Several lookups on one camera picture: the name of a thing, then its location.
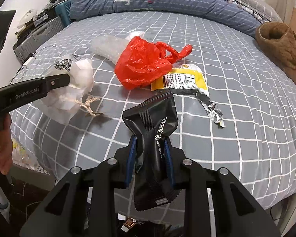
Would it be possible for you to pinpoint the white paper bag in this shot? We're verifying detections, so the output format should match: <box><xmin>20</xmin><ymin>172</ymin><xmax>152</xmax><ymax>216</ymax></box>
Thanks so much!
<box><xmin>34</xmin><ymin>54</ymin><xmax>101</xmax><ymax>125</ymax></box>

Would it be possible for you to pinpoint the black foil snack bag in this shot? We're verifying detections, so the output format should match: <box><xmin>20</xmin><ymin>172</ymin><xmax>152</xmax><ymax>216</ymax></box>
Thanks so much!
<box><xmin>122</xmin><ymin>90</ymin><xmax>181</xmax><ymax>211</ymax></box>

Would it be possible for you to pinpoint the yellow snack wrapper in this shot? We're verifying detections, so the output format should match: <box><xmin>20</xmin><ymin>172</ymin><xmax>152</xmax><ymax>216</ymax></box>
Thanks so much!
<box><xmin>151</xmin><ymin>64</ymin><xmax>225</xmax><ymax>128</ymax></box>

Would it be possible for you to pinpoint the person's left hand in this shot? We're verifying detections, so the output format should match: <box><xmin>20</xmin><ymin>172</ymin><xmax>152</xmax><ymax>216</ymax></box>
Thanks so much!
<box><xmin>0</xmin><ymin>114</ymin><xmax>13</xmax><ymax>175</ymax></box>

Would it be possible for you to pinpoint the grey suitcase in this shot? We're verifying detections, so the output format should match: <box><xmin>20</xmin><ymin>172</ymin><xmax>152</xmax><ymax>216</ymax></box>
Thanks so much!
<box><xmin>13</xmin><ymin>17</ymin><xmax>64</xmax><ymax>63</ymax></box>

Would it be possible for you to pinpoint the teal plastic stool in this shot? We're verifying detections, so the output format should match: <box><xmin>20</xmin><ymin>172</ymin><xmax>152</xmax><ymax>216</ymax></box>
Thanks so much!
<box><xmin>54</xmin><ymin>0</ymin><xmax>71</xmax><ymax>27</ymax></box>

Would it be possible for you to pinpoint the clear bubble wrap bag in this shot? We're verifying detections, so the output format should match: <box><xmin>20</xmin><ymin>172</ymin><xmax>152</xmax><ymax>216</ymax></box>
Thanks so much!
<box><xmin>91</xmin><ymin>31</ymin><xmax>145</xmax><ymax>65</ymax></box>

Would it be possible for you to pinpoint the red plastic bag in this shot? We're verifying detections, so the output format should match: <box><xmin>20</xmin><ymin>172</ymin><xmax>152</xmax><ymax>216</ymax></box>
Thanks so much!
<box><xmin>115</xmin><ymin>36</ymin><xmax>192</xmax><ymax>90</ymax></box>

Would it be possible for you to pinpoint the brown fleece garment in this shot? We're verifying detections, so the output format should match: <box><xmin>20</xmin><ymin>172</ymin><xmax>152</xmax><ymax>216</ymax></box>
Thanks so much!
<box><xmin>255</xmin><ymin>22</ymin><xmax>296</xmax><ymax>85</ymax></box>

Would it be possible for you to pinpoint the white charger with cable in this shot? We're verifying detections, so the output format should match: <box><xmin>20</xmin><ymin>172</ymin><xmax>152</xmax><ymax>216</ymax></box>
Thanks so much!
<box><xmin>9</xmin><ymin>44</ymin><xmax>56</xmax><ymax>85</ymax></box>

